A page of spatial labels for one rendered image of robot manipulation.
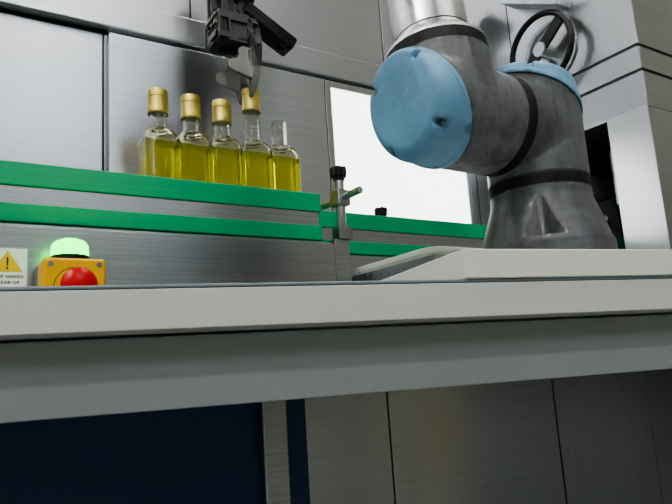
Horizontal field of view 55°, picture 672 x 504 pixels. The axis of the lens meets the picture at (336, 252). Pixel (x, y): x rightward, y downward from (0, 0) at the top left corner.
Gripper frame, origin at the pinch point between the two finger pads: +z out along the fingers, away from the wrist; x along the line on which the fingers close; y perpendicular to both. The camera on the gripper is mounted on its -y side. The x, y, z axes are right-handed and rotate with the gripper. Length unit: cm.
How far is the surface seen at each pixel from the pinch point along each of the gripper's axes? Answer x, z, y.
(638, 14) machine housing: 22, -29, -95
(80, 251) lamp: 21, 35, 34
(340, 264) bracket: 15.3, 34.3, -7.5
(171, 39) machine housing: -13.2, -15.2, 10.2
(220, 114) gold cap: 1.2, 5.4, 6.5
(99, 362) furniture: 47, 49, 37
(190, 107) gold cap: 1.1, 5.0, 12.0
